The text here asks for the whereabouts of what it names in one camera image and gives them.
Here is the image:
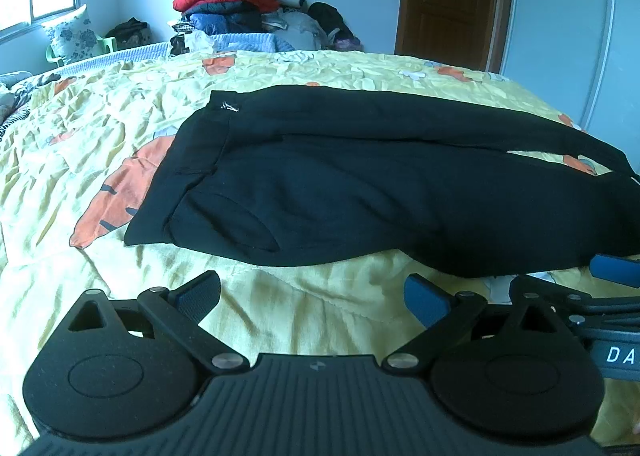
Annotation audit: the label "black pants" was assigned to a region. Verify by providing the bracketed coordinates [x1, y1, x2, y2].
[125, 86, 639, 278]

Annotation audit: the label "yellow floral bed quilt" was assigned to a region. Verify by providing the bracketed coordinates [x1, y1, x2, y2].
[1, 52, 639, 455]

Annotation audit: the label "white sliding wardrobe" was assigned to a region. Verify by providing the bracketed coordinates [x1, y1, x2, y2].
[501, 0, 639, 167]

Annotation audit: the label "green plastic chair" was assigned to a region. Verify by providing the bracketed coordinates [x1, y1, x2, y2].
[44, 37, 117, 67]

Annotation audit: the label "floral pillow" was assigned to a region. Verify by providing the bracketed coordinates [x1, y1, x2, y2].
[43, 4, 105, 66]

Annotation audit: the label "black bag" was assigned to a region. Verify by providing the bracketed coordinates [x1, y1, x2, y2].
[106, 17, 152, 50]

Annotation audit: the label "pile of clothes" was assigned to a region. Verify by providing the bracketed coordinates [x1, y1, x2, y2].
[169, 0, 363, 55]

